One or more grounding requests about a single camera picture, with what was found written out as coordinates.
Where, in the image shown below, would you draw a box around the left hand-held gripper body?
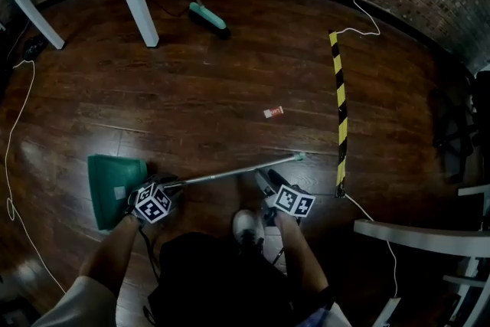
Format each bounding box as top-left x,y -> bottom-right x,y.
127,172 -> 180,224

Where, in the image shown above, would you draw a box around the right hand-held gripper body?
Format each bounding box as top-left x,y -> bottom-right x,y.
263,184 -> 317,227

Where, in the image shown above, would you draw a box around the green long-handled dustpan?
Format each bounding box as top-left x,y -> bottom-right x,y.
87,151 -> 307,231

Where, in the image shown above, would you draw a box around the person's right forearm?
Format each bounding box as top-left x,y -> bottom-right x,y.
273,212 -> 330,294

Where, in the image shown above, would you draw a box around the person's left forearm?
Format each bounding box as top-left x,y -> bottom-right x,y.
78,214 -> 141,298

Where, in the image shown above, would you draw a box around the white sneaker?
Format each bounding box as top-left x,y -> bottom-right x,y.
232,209 -> 266,246

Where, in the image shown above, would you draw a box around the yellow black hazard tape strip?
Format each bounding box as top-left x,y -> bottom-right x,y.
328,30 -> 348,198

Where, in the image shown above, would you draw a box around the person's black trousers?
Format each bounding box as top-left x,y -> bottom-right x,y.
147,231 -> 338,327

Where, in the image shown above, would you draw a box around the grey desk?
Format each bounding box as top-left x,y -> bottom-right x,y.
353,183 -> 490,327

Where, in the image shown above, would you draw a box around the white power strip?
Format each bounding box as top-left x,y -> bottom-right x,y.
373,296 -> 401,327

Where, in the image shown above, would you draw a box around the crumpled black bag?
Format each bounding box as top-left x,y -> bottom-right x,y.
22,34 -> 49,61

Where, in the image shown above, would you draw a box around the black cable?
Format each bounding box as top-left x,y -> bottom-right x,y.
137,225 -> 162,322

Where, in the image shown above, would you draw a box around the long looped white cable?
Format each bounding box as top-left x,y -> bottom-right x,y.
4,59 -> 68,296

